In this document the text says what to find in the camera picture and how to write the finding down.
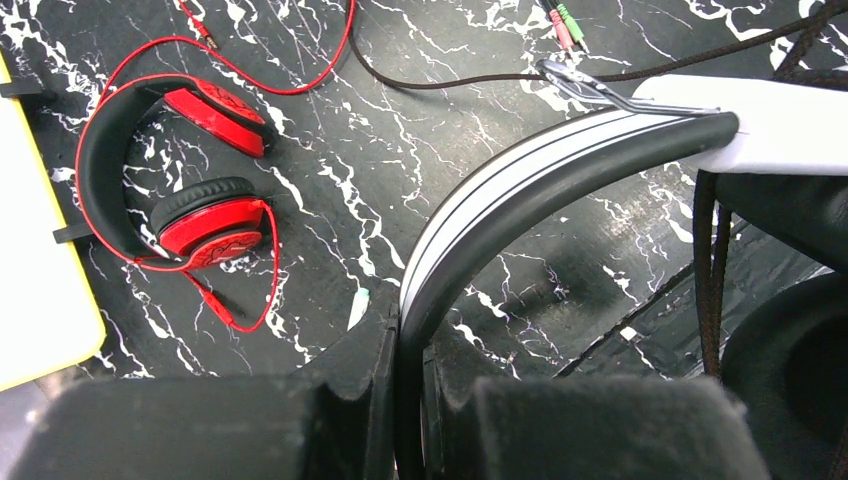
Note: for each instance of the yellow framed whiteboard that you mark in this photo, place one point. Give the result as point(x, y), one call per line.
point(49, 317)

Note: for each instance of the black and white headphones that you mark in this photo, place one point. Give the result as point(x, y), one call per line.
point(745, 168)

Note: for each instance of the white green capped pen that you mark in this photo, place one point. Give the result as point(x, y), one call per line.
point(359, 306)

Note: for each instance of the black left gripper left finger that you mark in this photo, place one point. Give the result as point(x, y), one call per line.
point(329, 419)

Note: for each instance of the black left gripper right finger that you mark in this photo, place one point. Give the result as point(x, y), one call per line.
point(480, 423)

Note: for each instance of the red headphones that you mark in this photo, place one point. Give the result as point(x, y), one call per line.
point(199, 226)

